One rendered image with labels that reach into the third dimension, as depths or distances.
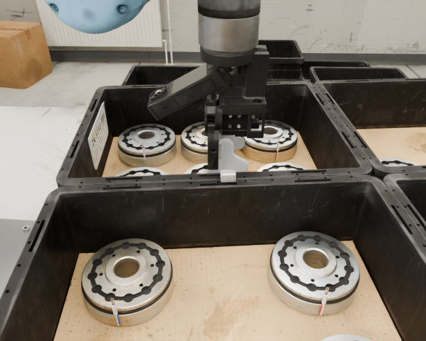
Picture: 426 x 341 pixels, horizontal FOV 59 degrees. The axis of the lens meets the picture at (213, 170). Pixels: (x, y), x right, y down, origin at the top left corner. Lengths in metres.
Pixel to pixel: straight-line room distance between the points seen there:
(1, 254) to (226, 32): 0.48
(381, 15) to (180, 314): 3.43
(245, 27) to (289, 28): 3.08
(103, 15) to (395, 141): 0.62
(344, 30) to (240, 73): 3.16
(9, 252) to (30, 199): 0.21
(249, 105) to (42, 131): 0.73
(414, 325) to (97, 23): 0.41
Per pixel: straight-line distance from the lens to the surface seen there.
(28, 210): 0.85
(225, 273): 0.49
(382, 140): 0.80
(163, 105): 0.52
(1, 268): 0.67
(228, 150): 0.54
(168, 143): 0.67
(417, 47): 3.92
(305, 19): 3.54
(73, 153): 0.57
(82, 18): 0.33
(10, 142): 1.11
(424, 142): 0.83
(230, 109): 0.50
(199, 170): 0.59
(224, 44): 0.47
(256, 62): 0.50
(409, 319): 0.46
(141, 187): 0.46
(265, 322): 0.45
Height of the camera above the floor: 1.21
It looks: 36 degrees down
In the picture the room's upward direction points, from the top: straight up
